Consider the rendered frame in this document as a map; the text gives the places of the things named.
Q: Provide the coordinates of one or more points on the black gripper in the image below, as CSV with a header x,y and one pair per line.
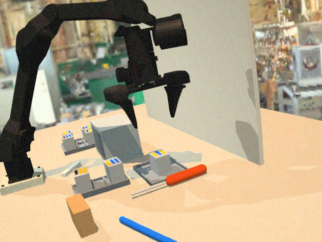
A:
x,y
144,70

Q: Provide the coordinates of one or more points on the orange-handled screwdriver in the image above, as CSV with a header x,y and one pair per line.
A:
x,y
178,177

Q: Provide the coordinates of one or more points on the grey flat panel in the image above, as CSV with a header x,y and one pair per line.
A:
x,y
220,105

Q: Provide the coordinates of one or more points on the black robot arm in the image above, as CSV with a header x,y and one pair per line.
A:
x,y
33,42

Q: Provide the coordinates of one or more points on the blue rod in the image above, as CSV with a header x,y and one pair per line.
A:
x,y
144,230

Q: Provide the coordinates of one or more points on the orange rectangular block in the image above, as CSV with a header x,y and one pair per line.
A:
x,y
81,215

